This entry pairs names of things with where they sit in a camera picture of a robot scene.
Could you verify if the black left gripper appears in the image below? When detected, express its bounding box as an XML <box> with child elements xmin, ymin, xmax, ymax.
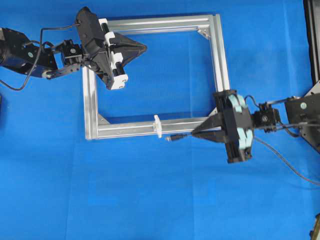
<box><xmin>75</xmin><ymin>6</ymin><xmax>148</xmax><ymax>90</ymax></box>

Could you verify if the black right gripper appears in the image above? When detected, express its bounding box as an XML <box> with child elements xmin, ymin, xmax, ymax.
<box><xmin>191</xmin><ymin>90</ymin><xmax>254</xmax><ymax>164</ymax></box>

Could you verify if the black usb cable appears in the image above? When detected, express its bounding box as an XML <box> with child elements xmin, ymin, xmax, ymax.
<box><xmin>164</xmin><ymin>133</ymin><xmax>320</xmax><ymax>186</ymax></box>

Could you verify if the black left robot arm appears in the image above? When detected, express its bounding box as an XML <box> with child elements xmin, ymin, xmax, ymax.
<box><xmin>0</xmin><ymin>6</ymin><xmax>148</xmax><ymax>91</ymax></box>

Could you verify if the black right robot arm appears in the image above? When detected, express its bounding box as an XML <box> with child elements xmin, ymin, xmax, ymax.
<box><xmin>191</xmin><ymin>89</ymin><xmax>320</xmax><ymax>163</ymax></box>

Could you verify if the white zip tie loop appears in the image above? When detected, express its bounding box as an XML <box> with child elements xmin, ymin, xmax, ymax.
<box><xmin>153</xmin><ymin>114</ymin><xmax>163</xmax><ymax>138</ymax></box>

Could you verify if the blue table cloth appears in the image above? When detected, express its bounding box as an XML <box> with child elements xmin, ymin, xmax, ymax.
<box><xmin>0</xmin><ymin>0</ymin><xmax>320</xmax><ymax>240</ymax></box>

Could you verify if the aluminium extrusion frame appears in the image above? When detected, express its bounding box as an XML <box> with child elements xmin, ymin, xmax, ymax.
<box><xmin>82</xmin><ymin>14</ymin><xmax>230</xmax><ymax>140</ymax></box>

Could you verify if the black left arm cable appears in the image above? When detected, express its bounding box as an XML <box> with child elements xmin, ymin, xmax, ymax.
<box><xmin>0</xmin><ymin>22</ymin><xmax>81</xmax><ymax>92</ymax></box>

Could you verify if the black frame upright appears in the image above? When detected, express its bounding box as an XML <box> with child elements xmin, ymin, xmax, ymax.
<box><xmin>303</xmin><ymin>0</ymin><xmax>320</xmax><ymax>85</ymax></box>

